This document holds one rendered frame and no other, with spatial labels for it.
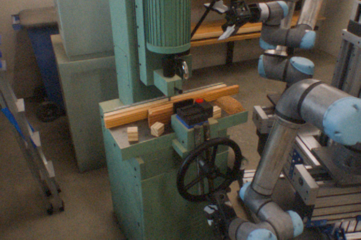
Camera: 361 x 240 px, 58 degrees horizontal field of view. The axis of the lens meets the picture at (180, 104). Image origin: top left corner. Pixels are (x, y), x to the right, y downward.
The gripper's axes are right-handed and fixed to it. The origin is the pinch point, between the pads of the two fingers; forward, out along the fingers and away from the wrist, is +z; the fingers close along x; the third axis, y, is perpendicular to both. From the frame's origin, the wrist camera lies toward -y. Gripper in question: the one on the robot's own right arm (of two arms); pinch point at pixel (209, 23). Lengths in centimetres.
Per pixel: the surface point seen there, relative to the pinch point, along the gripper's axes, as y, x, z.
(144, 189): -41, 50, 33
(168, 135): -24.5, 33.0, 21.3
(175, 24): -0.8, -2.0, 13.4
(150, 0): 0.4, -12.0, 20.3
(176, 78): -20.9, 11.7, 10.9
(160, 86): -28.2, 11.1, 15.8
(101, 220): -125, 58, 44
